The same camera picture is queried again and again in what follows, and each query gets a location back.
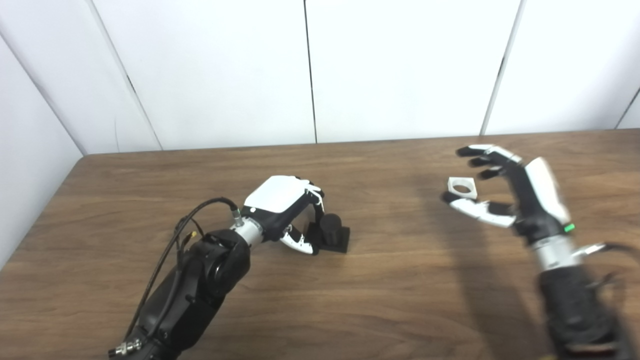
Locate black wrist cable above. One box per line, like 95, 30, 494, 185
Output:
574, 242, 640, 262
122, 197, 246, 342

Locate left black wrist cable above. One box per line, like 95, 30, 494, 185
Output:
122, 197, 246, 342

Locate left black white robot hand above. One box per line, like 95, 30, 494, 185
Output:
242, 175, 326, 256

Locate white square piece with hole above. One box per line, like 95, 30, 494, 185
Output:
447, 177, 478, 201

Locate black peg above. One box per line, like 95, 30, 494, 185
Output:
305, 213, 351, 254

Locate left thin wires yellow connector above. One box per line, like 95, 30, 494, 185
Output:
174, 216, 205, 258

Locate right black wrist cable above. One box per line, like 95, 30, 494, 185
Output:
574, 242, 640, 262

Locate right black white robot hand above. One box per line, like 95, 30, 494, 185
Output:
441, 144, 576, 243

